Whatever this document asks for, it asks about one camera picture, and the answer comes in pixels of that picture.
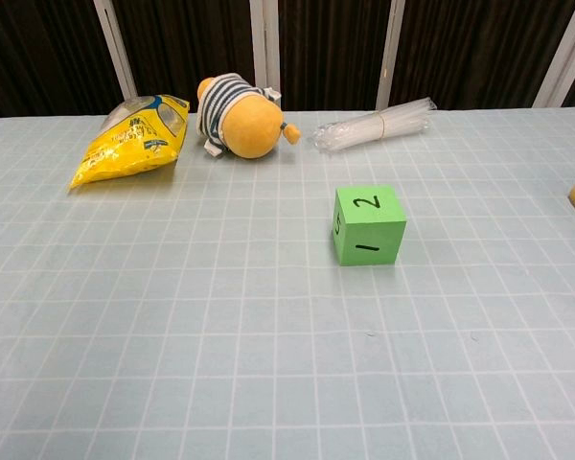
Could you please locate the green cube with black numbers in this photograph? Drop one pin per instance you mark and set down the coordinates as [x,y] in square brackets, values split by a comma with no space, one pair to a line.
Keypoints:
[369,225]

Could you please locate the light blue grid tablecloth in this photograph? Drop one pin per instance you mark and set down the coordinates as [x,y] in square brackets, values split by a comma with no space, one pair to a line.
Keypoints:
[220,311]

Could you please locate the yellow plush toy striped shirt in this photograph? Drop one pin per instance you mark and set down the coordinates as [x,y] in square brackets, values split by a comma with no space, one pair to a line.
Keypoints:
[249,129]

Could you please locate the bundle of clear plastic straws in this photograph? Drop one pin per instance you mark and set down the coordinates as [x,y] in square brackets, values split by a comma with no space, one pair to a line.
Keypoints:
[364,128]

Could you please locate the yellow snack bag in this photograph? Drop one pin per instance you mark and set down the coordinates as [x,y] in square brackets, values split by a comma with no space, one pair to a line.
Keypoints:
[124,148]

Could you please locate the white partition frame post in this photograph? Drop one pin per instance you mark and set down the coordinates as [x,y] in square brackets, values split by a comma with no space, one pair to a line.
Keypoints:
[390,52]
[563,52]
[115,48]
[258,38]

